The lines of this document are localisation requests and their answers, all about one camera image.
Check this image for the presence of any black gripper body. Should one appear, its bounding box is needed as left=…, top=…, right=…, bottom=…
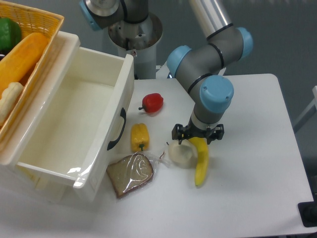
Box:
left=183, top=124, right=209, bottom=139

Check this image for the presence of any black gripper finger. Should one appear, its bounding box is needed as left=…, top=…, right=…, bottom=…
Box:
left=207, top=124, right=224, bottom=145
left=171, top=123, right=184, bottom=145

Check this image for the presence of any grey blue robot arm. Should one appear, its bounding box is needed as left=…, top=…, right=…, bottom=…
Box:
left=80, top=0, right=253, bottom=143

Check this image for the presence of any yellow banana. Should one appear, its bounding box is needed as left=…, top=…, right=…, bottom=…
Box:
left=189, top=137, right=209, bottom=187

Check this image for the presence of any red bell pepper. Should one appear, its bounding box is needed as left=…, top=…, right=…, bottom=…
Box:
left=138, top=93, right=163, bottom=113

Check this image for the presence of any yellow bell pepper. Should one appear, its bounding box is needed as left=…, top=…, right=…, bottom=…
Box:
left=130, top=123, right=150, bottom=152

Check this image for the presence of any bread slice in plastic bag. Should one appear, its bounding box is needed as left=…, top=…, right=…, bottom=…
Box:
left=106, top=151, right=171, bottom=199

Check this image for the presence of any white plastic drawer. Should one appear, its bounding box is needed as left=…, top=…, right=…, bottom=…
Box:
left=14, top=46, right=136, bottom=205

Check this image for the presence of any black device at edge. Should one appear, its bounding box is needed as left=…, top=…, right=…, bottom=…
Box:
left=298, top=201, right=317, bottom=228

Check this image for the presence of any white drawer cabinet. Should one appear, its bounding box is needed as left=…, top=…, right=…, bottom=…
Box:
left=0, top=31, right=80, bottom=202

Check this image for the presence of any pale bread roll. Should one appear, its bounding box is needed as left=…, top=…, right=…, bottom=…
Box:
left=0, top=82, right=24, bottom=126

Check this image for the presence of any orange baguette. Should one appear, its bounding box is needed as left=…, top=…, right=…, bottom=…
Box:
left=0, top=33, right=48, bottom=92

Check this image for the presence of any yellow wicker basket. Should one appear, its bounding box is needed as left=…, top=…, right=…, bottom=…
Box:
left=0, top=0, right=64, bottom=144

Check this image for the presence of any green bell pepper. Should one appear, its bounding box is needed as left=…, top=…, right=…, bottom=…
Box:
left=0, top=17, right=22, bottom=54

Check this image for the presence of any black drawer handle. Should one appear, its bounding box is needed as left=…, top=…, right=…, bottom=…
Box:
left=106, top=107, right=127, bottom=151

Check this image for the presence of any white mounting bracket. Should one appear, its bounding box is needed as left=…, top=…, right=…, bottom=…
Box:
left=156, top=62, right=173, bottom=79

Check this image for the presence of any white frame at right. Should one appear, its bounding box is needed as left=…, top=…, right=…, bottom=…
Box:
left=293, top=86, right=317, bottom=133

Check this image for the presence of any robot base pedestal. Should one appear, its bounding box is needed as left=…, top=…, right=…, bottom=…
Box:
left=108, top=13, right=163, bottom=79

